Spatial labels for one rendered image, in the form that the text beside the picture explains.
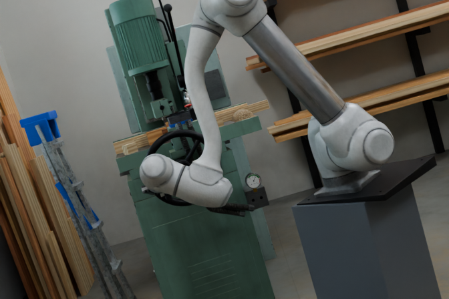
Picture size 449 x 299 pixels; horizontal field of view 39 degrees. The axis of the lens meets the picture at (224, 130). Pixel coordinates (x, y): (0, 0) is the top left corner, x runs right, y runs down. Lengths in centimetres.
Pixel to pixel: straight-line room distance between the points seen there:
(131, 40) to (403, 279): 138
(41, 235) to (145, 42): 163
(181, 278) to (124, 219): 256
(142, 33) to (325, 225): 108
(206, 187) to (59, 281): 211
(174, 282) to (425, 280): 98
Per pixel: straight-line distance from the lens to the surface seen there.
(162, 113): 262
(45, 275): 384
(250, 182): 251
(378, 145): 189
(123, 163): 251
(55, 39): 510
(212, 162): 192
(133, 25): 260
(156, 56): 259
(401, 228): 219
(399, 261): 217
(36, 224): 383
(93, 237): 338
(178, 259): 259
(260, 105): 271
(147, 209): 254
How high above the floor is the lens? 113
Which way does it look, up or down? 6 degrees down
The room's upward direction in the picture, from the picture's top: 16 degrees counter-clockwise
